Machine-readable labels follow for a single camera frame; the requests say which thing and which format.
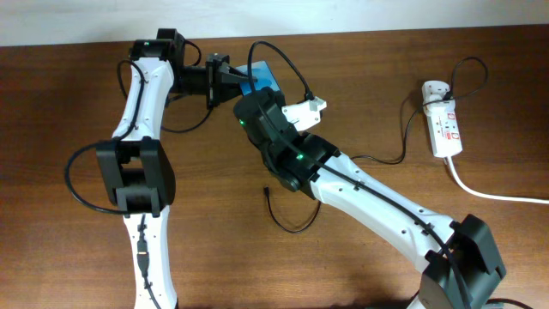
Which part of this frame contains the blue Galaxy smartphone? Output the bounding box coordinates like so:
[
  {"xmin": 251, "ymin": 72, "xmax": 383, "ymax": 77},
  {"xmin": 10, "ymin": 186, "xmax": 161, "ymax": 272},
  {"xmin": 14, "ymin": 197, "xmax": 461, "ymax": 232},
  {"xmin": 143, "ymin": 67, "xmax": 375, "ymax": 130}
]
[{"xmin": 235, "ymin": 60, "xmax": 281, "ymax": 96}]

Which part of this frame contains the black charger cable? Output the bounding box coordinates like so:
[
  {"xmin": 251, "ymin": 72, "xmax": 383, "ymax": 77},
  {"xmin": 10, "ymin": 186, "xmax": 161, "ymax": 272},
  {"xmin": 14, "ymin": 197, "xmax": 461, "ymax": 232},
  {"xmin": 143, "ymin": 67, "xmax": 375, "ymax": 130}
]
[{"xmin": 263, "ymin": 56, "xmax": 489, "ymax": 235}]

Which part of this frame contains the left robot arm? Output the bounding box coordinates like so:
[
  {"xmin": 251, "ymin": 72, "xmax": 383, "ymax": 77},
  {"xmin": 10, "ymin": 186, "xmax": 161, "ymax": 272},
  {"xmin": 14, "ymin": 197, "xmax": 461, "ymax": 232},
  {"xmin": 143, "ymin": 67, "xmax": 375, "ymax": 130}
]
[{"xmin": 96, "ymin": 28, "xmax": 247, "ymax": 308}]

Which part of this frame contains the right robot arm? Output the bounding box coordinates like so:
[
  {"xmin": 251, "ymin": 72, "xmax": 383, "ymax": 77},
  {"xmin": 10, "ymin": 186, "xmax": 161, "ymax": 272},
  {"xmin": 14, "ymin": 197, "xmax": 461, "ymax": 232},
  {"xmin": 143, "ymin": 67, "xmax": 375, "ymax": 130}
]
[{"xmin": 233, "ymin": 88, "xmax": 506, "ymax": 308}]

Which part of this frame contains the white charger plug adapter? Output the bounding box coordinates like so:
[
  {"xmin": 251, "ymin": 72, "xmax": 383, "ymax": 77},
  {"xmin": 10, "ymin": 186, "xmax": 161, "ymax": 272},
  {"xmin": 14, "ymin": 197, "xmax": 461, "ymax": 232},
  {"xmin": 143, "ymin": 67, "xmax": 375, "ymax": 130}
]
[{"xmin": 421, "ymin": 81, "xmax": 449, "ymax": 108}]

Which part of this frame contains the white power strip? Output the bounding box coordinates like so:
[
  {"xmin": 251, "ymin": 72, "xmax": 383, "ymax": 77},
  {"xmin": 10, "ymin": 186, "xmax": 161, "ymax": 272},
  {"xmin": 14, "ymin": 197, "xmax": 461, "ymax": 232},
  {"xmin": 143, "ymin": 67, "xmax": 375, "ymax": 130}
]
[{"xmin": 423, "ymin": 99, "xmax": 462, "ymax": 158}]

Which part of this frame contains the white power strip cord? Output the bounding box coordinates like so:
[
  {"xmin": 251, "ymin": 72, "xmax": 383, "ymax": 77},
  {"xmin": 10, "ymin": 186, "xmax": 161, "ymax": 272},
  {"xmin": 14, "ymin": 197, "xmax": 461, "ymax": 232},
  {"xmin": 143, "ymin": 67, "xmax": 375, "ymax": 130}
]
[{"xmin": 443, "ymin": 156, "xmax": 549, "ymax": 205}]

